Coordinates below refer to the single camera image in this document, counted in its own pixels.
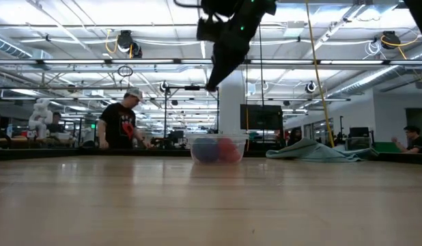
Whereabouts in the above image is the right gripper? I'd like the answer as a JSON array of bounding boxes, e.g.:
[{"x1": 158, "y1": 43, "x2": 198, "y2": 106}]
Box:
[{"x1": 205, "y1": 5, "x2": 267, "y2": 92}]

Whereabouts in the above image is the red toy strawberry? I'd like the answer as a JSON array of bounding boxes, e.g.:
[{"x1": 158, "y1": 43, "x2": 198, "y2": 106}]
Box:
[{"x1": 216, "y1": 137, "x2": 238, "y2": 160}]

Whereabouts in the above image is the purple toy grape bunch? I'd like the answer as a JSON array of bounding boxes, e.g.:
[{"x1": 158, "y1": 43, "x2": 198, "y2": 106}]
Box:
[{"x1": 191, "y1": 137, "x2": 221, "y2": 164}]

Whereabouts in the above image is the clear plastic tupperware container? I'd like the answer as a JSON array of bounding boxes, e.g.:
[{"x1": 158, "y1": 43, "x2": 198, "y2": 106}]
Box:
[{"x1": 187, "y1": 133, "x2": 249, "y2": 166}]

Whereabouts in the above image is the large black monitor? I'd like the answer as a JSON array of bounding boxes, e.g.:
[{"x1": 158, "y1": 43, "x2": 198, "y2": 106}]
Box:
[{"x1": 240, "y1": 104, "x2": 284, "y2": 131}]

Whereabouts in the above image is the person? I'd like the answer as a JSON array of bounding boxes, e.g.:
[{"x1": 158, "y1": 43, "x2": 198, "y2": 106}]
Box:
[
  {"x1": 46, "y1": 111, "x2": 66, "y2": 134},
  {"x1": 96, "y1": 87, "x2": 153, "y2": 150},
  {"x1": 287, "y1": 126, "x2": 303, "y2": 147},
  {"x1": 391, "y1": 125, "x2": 422, "y2": 154}
]

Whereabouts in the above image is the teal crumpled cloth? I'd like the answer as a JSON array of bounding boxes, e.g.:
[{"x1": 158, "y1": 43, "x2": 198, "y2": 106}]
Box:
[{"x1": 265, "y1": 137, "x2": 379, "y2": 163}]

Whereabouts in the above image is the small black monitor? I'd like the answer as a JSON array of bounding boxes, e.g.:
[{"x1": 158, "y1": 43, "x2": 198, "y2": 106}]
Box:
[{"x1": 349, "y1": 126, "x2": 371, "y2": 139}]

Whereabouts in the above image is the green board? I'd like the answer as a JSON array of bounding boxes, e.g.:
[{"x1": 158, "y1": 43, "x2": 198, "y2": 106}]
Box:
[{"x1": 374, "y1": 141, "x2": 404, "y2": 154}]

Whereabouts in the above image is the white robot figure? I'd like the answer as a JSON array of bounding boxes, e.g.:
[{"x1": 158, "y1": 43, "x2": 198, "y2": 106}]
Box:
[{"x1": 28, "y1": 98, "x2": 54, "y2": 139}]

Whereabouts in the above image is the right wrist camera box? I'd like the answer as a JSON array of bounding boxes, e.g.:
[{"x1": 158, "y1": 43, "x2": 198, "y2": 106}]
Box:
[{"x1": 196, "y1": 16, "x2": 221, "y2": 44}]

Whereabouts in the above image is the black metal stand frame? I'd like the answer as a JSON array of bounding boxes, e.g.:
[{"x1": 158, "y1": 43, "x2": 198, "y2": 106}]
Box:
[{"x1": 163, "y1": 85, "x2": 220, "y2": 138}]

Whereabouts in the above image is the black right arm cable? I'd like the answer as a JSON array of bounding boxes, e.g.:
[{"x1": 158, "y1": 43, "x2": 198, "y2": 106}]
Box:
[{"x1": 172, "y1": 0, "x2": 202, "y2": 8}]

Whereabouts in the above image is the yellow hanging cable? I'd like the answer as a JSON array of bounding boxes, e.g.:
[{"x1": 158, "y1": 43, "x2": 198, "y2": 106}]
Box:
[{"x1": 305, "y1": 0, "x2": 335, "y2": 148}]

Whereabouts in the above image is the silver ventilation duct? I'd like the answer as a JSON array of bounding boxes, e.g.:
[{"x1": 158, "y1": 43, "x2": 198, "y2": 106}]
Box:
[{"x1": 328, "y1": 64, "x2": 402, "y2": 98}]

